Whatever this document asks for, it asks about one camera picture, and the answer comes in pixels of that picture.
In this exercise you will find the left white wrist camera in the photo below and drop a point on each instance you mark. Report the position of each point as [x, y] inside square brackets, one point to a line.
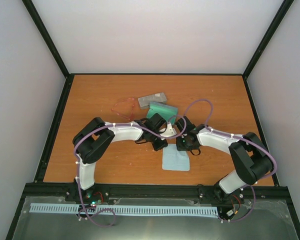
[169, 131]

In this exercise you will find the right black frame post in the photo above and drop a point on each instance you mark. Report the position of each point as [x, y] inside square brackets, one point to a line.
[271, 30]

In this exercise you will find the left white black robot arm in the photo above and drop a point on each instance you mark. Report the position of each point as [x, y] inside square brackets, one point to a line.
[92, 141]

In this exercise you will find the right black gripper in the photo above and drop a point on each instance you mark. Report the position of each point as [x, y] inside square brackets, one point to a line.
[180, 147]

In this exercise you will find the light blue slotted cable duct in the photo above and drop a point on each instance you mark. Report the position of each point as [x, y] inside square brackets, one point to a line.
[127, 210]

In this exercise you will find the left black frame post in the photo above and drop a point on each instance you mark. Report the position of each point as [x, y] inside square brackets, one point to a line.
[37, 20]

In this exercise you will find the blue cleaning cloth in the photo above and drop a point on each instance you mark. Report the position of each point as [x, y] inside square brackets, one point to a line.
[174, 160]

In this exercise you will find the grey green-lined glasses case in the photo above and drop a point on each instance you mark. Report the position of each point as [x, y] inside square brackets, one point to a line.
[144, 101]

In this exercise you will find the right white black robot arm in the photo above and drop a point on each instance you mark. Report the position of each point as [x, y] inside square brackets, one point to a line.
[251, 160]

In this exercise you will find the blue-grey glasses case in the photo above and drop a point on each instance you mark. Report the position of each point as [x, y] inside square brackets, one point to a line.
[165, 111]

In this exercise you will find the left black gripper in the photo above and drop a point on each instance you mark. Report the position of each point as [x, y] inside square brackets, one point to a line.
[163, 144]

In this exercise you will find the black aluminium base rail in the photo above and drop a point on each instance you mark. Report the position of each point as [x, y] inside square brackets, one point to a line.
[202, 194]

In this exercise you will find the red transparent glasses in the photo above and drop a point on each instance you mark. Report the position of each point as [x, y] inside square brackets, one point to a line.
[125, 108]

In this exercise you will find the black frame post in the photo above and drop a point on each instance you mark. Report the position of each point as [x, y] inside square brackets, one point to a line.
[37, 20]
[271, 30]

